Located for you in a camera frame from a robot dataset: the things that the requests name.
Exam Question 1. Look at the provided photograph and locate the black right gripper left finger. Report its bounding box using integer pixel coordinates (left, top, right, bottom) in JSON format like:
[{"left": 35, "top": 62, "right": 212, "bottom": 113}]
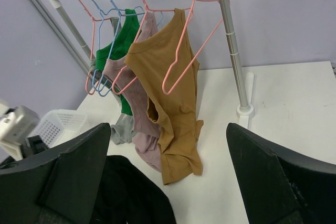
[{"left": 1, "top": 123, "right": 110, "bottom": 223}]

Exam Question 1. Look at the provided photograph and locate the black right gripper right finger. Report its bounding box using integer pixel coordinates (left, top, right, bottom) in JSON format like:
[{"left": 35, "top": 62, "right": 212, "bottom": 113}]
[{"left": 226, "top": 123, "right": 335, "bottom": 223}]

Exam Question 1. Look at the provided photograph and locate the black tank top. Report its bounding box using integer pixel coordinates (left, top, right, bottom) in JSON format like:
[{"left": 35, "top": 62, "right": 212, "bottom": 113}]
[{"left": 90, "top": 155, "right": 176, "bottom": 224}]

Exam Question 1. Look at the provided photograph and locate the pink hanger of brown top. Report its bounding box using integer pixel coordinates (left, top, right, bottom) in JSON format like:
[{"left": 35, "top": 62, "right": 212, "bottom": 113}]
[{"left": 111, "top": 0, "right": 194, "bottom": 95}]

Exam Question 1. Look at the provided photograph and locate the pink hanger of black top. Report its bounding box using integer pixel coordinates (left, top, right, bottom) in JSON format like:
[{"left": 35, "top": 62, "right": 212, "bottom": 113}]
[{"left": 162, "top": 0, "right": 231, "bottom": 95}]

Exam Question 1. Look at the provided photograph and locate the brown tank top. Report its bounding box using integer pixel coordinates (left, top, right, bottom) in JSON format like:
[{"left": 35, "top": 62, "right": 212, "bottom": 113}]
[{"left": 125, "top": 9, "right": 203, "bottom": 185}]

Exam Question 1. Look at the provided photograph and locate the grey tank top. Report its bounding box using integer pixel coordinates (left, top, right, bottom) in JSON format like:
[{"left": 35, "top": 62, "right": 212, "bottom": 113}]
[{"left": 95, "top": 17, "right": 135, "bottom": 145}]

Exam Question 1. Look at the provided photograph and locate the mauve pink tank top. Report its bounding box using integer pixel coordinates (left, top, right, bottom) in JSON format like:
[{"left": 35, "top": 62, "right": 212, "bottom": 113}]
[{"left": 112, "top": 12, "right": 161, "bottom": 172}]

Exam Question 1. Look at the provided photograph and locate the green tank top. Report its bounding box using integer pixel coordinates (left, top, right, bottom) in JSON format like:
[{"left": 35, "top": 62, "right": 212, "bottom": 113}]
[{"left": 94, "top": 8, "right": 141, "bottom": 116}]

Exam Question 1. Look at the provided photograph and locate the blue hanger of mauve top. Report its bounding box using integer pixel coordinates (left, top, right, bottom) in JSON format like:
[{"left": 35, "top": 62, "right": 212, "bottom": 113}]
[{"left": 97, "top": 0, "right": 164, "bottom": 97}]

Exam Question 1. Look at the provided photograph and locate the blue hanger of green top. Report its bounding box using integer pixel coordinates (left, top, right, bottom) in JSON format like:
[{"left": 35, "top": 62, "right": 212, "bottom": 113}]
[{"left": 78, "top": 0, "right": 144, "bottom": 95}]

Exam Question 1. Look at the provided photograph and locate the white plastic basket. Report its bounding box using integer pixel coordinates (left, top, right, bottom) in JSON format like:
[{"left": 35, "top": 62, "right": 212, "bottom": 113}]
[{"left": 29, "top": 109, "right": 90, "bottom": 148}]

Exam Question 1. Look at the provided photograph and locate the silver clothes rack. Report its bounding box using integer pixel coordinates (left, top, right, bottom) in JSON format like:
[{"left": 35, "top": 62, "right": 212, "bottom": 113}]
[{"left": 49, "top": 0, "right": 255, "bottom": 129}]

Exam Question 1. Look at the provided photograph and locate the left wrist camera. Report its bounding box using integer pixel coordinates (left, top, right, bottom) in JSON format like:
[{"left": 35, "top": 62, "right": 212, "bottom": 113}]
[{"left": 1, "top": 100, "right": 40, "bottom": 161}]

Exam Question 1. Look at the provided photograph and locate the left aluminium frame post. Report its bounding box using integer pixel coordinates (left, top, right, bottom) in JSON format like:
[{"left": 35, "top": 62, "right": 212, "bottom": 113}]
[{"left": 29, "top": 0, "right": 89, "bottom": 75}]

